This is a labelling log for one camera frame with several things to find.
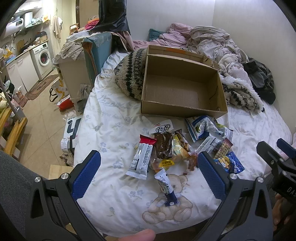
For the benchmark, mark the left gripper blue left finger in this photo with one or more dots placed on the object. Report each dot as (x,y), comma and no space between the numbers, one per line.
(83,173)

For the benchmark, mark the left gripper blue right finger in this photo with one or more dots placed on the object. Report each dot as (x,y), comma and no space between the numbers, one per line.
(214,175)

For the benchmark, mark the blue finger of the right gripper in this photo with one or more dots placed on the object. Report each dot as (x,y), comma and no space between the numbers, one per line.
(286,147)
(268,154)

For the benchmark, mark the blue yellow snack packet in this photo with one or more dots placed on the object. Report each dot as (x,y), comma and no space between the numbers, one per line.
(230,163)

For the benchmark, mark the cracker biscuit packet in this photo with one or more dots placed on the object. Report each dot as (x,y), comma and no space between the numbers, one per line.
(224,148)

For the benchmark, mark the yellow bread snack packet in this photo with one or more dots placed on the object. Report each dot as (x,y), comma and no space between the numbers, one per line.
(182,152)

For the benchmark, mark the small white blue candy stick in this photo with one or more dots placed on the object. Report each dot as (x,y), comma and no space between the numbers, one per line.
(168,197)

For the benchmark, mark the large blue white snack bag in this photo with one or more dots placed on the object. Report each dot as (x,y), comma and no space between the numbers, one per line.
(202,126)

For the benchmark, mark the red white snack bar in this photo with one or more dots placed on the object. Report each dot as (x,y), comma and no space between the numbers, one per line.
(139,166)

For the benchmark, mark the dark chocolate cake packet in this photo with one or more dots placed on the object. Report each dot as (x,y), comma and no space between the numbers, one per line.
(163,145)

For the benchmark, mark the grey white snack packet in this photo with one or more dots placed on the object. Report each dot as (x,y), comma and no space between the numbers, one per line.
(209,144)

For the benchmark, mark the operator right hand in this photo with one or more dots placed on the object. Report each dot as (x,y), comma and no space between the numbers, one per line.
(277,214)

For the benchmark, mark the operator left hand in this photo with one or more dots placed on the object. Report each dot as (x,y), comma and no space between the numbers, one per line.
(144,235)

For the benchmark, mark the white black box on floor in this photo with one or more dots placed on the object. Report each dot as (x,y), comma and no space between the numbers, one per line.
(69,139)

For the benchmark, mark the white floral bear bedsheet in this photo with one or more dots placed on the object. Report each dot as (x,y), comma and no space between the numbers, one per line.
(119,205)

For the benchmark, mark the dark jacket on bed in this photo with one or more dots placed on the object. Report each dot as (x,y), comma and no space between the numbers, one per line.
(261,79)

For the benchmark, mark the red box on floor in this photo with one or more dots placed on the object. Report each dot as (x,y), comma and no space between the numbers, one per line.
(65,103)

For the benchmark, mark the yellow wooden rack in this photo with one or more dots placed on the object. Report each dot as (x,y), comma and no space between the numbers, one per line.
(8,145)

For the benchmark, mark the yellow white shopping bag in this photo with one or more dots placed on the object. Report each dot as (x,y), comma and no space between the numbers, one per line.
(58,90)

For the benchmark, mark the brown floor mat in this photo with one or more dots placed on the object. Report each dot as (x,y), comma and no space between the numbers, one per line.
(40,87)

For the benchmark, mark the open brown cardboard box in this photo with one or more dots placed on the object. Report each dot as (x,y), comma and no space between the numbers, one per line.
(182,84)

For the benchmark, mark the beige crumpled quilt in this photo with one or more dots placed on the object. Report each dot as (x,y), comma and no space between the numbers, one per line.
(217,45)

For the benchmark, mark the black beige fuzzy blanket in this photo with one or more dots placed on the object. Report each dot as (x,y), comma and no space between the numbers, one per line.
(129,76)

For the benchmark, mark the white kitchen cabinet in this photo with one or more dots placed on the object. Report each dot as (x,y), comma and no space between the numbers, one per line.
(22,72)

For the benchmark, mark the white washing machine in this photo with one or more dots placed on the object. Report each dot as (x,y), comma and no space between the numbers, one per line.
(41,60)

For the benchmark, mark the teal cushioned chair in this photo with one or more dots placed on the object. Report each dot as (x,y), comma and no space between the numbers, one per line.
(97,49)

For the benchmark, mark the pink crumpled clothes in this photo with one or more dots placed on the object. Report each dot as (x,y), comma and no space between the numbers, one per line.
(176,36)

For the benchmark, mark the teal pillow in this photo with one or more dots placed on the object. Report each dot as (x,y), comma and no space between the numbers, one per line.
(154,34)

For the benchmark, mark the black plastic bag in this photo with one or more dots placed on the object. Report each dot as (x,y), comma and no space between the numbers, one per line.
(112,17)

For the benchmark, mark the white kitchen appliance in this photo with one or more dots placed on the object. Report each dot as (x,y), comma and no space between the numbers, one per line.
(14,26)

